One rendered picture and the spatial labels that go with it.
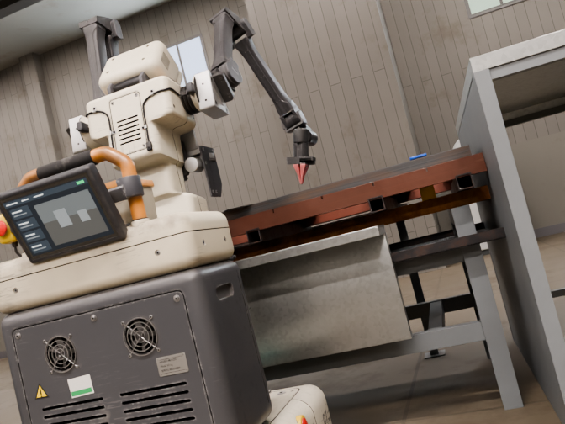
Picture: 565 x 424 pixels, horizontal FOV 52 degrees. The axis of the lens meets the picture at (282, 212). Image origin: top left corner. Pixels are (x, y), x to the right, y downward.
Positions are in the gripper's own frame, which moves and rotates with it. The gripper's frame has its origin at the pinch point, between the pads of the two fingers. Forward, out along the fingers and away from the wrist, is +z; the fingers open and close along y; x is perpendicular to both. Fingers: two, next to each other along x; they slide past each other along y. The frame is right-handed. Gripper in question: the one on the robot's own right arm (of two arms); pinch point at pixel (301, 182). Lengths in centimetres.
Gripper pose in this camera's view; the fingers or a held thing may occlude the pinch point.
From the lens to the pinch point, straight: 216.7
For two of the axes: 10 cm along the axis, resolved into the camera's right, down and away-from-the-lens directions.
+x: -2.6, 0.1, -9.7
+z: 0.1, 10.0, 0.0
